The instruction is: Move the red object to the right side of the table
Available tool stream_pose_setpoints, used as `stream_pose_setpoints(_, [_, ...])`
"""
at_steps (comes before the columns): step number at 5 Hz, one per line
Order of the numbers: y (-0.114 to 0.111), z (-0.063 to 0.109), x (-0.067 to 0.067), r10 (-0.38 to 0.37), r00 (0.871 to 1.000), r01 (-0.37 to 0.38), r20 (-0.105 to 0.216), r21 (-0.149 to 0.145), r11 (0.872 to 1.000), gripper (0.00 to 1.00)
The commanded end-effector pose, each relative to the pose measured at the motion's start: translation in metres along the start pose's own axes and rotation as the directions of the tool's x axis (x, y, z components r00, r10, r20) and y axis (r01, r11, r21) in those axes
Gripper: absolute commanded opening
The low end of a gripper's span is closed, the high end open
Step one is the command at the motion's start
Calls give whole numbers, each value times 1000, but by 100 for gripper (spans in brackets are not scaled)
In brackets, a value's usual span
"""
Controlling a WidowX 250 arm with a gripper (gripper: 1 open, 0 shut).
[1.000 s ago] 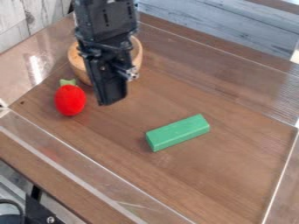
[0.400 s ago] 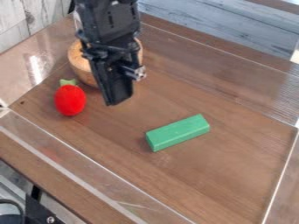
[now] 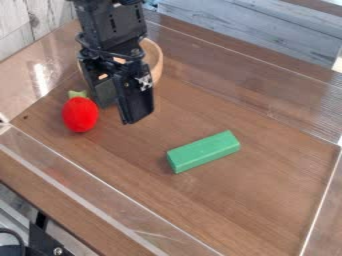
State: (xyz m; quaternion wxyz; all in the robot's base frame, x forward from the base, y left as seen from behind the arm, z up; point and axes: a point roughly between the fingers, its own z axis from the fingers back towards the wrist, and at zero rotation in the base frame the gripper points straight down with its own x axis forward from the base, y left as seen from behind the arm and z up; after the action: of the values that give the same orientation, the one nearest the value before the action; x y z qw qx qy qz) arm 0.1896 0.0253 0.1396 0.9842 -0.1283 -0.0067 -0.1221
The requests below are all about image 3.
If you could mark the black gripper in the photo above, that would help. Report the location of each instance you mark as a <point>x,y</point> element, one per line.
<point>112,31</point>

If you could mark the red felt strawberry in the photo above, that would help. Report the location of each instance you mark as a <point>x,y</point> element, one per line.
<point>79,112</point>

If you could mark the wooden bowl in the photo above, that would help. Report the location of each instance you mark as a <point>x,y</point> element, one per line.
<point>152,58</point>

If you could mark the green rectangular block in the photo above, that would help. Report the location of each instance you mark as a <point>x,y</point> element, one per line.
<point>202,151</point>

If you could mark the clear acrylic enclosure wall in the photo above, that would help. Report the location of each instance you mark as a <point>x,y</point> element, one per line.
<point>267,201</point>

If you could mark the black clamp mount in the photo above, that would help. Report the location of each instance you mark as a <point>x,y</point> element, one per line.
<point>32,240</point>

